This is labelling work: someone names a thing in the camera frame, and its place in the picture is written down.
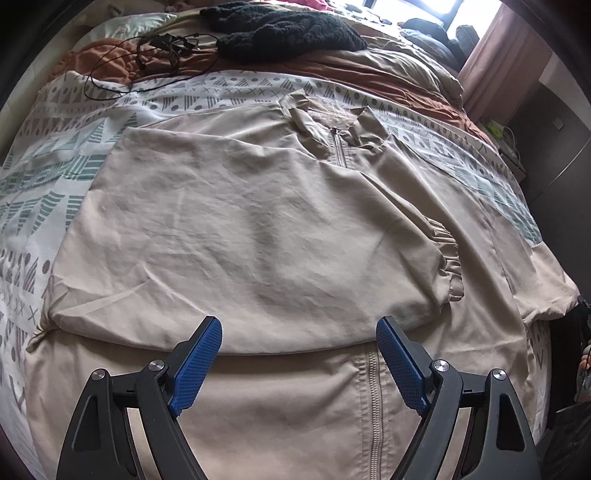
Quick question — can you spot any beige duvet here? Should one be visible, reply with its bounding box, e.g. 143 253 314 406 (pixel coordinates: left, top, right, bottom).
175 7 465 116

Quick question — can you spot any dark clothes pile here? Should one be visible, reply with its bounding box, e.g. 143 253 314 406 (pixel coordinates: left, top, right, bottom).
399 17 481 72

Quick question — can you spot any black knit sweater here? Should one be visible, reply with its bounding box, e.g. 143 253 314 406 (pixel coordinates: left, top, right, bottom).
199 1 369 64

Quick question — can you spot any pale green pillow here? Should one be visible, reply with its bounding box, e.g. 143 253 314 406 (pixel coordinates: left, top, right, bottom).
85 11 178 44

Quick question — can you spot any dark cloth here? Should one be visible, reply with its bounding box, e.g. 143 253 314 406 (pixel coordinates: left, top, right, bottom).
547 404 591 480

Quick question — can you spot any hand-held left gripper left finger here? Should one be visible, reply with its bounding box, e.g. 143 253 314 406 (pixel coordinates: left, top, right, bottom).
55 316 223 480

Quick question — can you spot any rust brown blanket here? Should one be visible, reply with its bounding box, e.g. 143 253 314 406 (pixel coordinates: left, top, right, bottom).
46 39 490 139

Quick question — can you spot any beige zip jacket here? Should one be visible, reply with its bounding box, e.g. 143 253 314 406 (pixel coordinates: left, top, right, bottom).
25 90 580 480

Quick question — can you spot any bright window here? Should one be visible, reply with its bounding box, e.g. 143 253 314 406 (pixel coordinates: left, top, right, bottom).
362 0 504 33

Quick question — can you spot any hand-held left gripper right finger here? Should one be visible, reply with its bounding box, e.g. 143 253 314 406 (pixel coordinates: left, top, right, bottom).
376 316 542 480

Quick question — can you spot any pink curtain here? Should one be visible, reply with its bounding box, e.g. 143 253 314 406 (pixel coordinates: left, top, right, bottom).
459 0 552 121

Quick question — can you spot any patterned white bedspread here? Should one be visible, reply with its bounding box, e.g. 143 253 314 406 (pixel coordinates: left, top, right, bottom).
0 69 555 464

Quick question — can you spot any black earphone cable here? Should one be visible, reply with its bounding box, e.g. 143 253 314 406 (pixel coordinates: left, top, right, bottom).
84 32 218 100

